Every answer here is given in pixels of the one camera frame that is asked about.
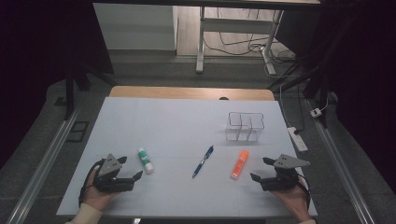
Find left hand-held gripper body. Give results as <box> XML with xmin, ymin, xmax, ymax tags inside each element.
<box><xmin>92</xmin><ymin>153</ymin><xmax>135</xmax><ymax>193</ymax></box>

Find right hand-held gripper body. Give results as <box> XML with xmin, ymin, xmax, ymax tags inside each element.
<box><xmin>261</xmin><ymin>154</ymin><xmax>311</xmax><ymax>191</ymax></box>

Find green and white glue stick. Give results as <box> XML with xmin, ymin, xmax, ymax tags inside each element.
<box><xmin>137</xmin><ymin>147</ymin><xmax>155</xmax><ymax>175</ymax></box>

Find orange highlighter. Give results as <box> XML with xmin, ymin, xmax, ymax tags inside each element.
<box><xmin>230</xmin><ymin>149</ymin><xmax>250</xmax><ymax>180</ymax></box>

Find clear plastic pen holder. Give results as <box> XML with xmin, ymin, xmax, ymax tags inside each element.
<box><xmin>224</xmin><ymin>111</ymin><xmax>265</xmax><ymax>143</ymax></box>

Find blue pen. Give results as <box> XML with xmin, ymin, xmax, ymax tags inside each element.
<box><xmin>191</xmin><ymin>145</ymin><xmax>215</xmax><ymax>179</ymax></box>

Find person's left hand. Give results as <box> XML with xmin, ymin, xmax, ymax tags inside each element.
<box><xmin>82</xmin><ymin>167</ymin><xmax>121</xmax><ymax>213</ymax></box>

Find person's right hand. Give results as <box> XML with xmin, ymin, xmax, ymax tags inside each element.
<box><xmin>270</xmin><ymin>177</ymin><xmax>313</xmax><ymax>223</ymax></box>

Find white power strip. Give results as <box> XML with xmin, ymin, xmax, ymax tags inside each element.
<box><xmin>286</xmin><ymin>126</ymin><xmax>309</xmax><ymax>153</ymax></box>

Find black metal stand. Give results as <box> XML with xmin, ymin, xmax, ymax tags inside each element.
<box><xmin>63</xmin><ymin>46</ymin><xmax>117</xmax><ymax>121</ymax></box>
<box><xmin>270</xmin><ymin>59</ymin><xmax>332</xmax><ymax>129</ymax></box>

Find wooden table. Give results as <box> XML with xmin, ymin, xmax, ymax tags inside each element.
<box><xmin>108</xmin><ymin>85</ymin><xmax>276</xmax><ymax>102</ymax></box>

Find white cabinet panel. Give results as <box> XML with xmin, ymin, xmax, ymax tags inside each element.
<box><xmin>92</xmin><ymin>3</ymin><xmax>178</xmax><ymax>51</ymax></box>

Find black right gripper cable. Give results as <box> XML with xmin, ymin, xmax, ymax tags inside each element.
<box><xmin>297</xmin><ymin>174</ymin><xmax>313</xmax><ymax>210</ymax></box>

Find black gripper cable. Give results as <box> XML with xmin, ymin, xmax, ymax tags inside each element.
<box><xmin>297</xmin><ymin>174</ymin><xmax>313</xmax><ymax>210</ymax></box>
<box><xmin>78</xmin><ymin>158</ymin><xmax>107</xmax><ymax>208</ymax></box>

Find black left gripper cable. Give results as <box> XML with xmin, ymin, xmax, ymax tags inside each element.
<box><xmin>78</xmin><ymin>158</ymin><xmax>107</xmax><ymax>208</ymax></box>

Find black floor frame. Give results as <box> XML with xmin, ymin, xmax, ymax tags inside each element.
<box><xmin>65</xmin><ymin>120</ymin><xmax>91</xmax><ymax>144</ymax></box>

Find aluminium rail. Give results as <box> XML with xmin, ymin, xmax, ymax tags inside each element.
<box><xmin>6</xmin><ymin>108</ymin><xmax>80</xmax><ymax>224</ymax></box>
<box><xmin>306</xmin><ymin>99</ymin><xmax>376</xmax><ymax>224</ymax></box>

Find black floor cables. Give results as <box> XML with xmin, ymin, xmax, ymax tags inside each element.
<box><xmin>204</xmin><ymin>7</ymin><xmax>302</xmax><ymax>91</ymax></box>

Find white metal desk frame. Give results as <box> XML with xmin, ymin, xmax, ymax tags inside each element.
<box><xmin>195</xmin><ymin>6</ymin><xmax>285</xmax><ymax>76</ymax></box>

